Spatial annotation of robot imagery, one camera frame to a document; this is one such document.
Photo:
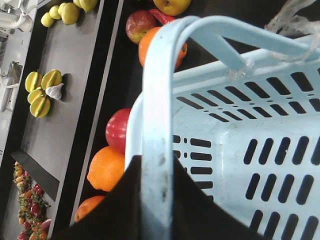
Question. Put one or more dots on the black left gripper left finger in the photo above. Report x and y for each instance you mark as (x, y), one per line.
(117, 216)

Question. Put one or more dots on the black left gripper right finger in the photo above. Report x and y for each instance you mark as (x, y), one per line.
(196, 217)

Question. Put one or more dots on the light blue plastic basket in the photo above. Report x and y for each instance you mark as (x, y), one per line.
(239, 107)

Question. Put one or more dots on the white garlic bulb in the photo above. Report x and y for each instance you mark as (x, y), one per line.
(55, 92)

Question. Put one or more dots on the black wooden display stand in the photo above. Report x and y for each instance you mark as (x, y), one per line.
(77, 153)

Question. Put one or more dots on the orange right of lemon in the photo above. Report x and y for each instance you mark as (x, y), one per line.
(145, 42)

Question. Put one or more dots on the dark red apple rear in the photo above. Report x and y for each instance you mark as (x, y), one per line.
(138, 24)

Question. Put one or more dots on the red bell pepper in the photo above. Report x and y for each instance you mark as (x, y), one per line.
(161, 17)

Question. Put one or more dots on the clear plastic wrap strip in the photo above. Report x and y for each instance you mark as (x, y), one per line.
(292, 30)

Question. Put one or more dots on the yellow round fruit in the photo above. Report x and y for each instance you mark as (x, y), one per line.
(172, 7)

